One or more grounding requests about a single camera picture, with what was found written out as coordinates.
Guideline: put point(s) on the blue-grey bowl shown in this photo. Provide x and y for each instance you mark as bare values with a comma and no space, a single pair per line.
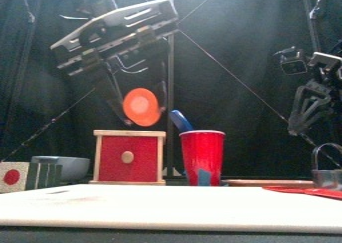
73,167

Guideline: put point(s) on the blue plastic utensil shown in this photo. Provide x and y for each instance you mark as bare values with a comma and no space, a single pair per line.
180,120

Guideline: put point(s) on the red wooden drawer box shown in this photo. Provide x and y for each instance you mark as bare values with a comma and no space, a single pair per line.
128,157

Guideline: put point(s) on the red plastic cup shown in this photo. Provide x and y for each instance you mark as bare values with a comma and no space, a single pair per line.
202,157

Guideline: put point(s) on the flat wooden board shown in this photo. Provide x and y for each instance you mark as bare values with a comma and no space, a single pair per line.
267,183

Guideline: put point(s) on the red plate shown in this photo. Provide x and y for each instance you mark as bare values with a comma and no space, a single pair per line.
311,191

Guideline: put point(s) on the green striped block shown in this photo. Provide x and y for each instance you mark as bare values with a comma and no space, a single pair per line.
43,175

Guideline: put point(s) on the white cutting board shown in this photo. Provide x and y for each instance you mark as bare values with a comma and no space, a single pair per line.
168,207

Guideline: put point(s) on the white block with red dot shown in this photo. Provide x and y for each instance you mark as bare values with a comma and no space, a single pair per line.
12,177

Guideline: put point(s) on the vertical metal frame pole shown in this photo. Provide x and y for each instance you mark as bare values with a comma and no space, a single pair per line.
171,87

